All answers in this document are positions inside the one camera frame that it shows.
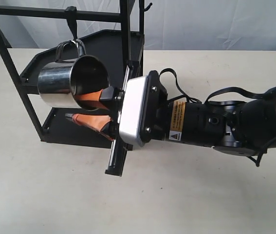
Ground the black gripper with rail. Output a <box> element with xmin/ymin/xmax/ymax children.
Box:
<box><xmin>65</xmin><ymin>66</ymin><xmax>167</xmax><ymax>176</ymax></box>

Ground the stainless steel mug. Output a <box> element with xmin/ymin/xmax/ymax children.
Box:
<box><xmin>37</xmin><ymin>39</ymin><xmax>110</xmax><ymax>112</ymax></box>

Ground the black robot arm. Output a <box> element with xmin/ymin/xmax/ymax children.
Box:
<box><xmin>65</xmin><ymin>66</ymin><xmax>276</xmax><ymax>176</ymax></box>

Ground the black metal rack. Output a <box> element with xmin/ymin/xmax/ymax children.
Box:
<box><xmin>0</xmin><ymin>0</ymin><xmax>145</xmax><ymax>148</ymax></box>

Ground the white backdrop curtain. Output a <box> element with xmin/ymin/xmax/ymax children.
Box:
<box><xmin>0</xmin><ymin>0</ymin><xmax>276</xmax><ymax>50</ymax></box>

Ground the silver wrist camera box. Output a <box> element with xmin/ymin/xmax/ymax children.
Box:
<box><xmin>119</xmin><ymin>76</ymin><xmax>149</xmax><ymax>147</ymax></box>

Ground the black flat ribbon cable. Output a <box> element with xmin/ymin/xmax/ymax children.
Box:
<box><xmin>158</xmin><ymin>68</ymin><xmax>276</xmax><ymax>168</ymax></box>

